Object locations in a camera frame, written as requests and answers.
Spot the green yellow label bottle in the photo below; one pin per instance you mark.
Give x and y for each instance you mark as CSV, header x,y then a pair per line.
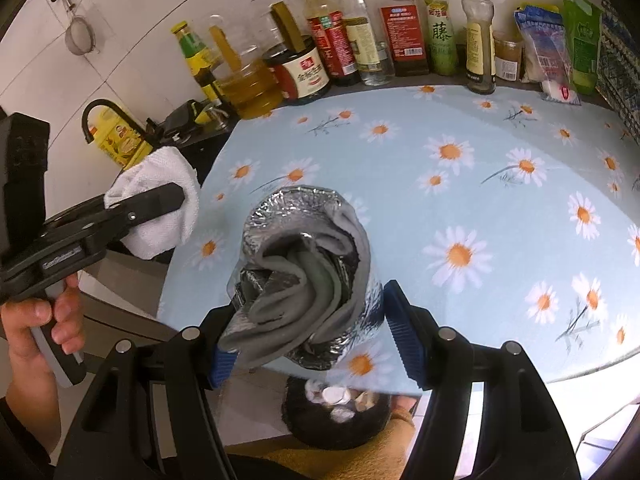
x,y
199,60

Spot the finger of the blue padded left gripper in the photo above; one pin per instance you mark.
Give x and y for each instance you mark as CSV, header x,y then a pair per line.
x,y
108,223

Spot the patterned blue fabric curtain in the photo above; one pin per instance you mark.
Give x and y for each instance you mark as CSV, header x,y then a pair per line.
x,y
618,68

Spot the small bottle yellow cap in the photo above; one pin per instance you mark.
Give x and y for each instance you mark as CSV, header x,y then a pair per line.
x,y
480,47

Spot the green pepper oil bottle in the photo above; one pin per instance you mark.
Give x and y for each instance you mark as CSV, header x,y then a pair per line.
x,y
443,48

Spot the large cooking oil jug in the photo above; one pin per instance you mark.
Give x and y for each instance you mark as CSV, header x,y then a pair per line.
x,y
241,74

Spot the person's left hand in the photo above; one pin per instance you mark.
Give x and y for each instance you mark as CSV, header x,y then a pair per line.
x,y
18,319

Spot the soy sauce jug red label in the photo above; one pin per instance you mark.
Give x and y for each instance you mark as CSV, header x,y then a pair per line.
x,y
295,60

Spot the daisy print blue table mat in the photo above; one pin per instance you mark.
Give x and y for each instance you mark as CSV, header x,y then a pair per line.
x,y
508,216

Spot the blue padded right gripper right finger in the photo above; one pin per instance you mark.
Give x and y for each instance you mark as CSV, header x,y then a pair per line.
x,y
411,350

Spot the yellow dish soap box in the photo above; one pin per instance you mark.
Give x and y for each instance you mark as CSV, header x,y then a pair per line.
x,y
120,144

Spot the silver foil with grey cloth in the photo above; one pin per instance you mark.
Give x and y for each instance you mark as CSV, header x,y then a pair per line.
x,y
304,288

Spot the green seasoning bag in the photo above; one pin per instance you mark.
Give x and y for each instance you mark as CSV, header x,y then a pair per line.
x,y
582,23

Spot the metal soap dispenser pump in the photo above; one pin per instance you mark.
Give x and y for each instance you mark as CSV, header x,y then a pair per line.
x,y
219,114

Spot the clear bottle red label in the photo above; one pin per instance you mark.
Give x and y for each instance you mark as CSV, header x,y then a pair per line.
x,y
403,31

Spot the metal strainer on wall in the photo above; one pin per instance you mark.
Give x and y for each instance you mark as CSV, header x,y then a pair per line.
x,y
80,38

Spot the white towel cloth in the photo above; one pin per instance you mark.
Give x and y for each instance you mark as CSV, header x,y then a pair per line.
x,y
163,166

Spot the clear vinegar bottle beige label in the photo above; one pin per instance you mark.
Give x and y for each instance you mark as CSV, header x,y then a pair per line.
x,y
368,46

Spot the person's left forearm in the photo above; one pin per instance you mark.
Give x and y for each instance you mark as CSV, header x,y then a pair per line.
x,y
32,397

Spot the small glass jar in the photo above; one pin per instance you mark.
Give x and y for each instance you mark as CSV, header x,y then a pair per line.
x,y
508,56

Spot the red label sauce bottle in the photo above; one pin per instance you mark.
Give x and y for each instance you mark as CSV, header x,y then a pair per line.
x,y
325,21

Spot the black faucet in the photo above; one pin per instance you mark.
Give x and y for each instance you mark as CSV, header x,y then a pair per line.
x,y
115,114

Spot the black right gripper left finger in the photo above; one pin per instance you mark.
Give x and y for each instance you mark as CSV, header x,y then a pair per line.
x,y
219,363

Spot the black trash bin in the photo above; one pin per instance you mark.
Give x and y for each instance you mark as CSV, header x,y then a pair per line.
x,y
333,417

